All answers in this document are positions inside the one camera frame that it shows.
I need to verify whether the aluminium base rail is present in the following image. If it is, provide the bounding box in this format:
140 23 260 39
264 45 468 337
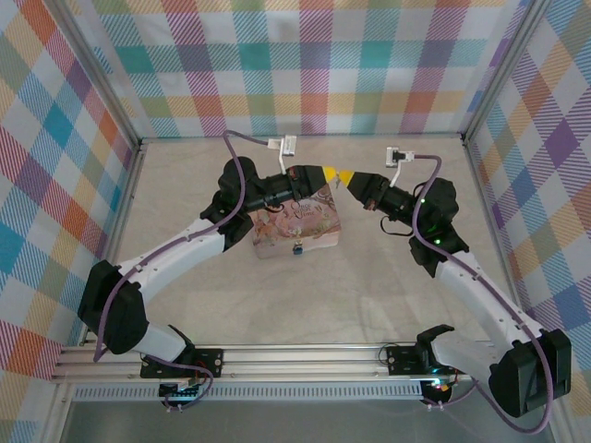
50 340 563 383

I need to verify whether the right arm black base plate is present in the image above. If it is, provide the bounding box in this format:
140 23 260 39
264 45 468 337
384 343 472 376

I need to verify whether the aluminium frame post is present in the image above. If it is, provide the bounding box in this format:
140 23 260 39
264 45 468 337
44 0 144 148
460 0 549 145

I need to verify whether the grey metal sheet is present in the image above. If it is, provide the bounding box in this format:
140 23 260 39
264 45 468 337
59 399 555 443

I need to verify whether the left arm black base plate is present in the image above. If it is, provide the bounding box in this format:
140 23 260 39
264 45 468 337
139 348 225 380

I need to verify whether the aluminium frame rail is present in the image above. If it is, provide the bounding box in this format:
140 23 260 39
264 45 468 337
138 132 466 145
461 138 527 319
78 140 148 348

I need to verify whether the black thin cable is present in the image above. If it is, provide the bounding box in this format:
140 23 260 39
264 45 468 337
379 214 416 237

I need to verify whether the pink illustrated tin box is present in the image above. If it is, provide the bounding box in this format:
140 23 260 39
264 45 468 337
248 182 344 260

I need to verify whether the slotted grey cable duct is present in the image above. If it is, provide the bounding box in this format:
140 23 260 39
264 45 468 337
73 385 425 401

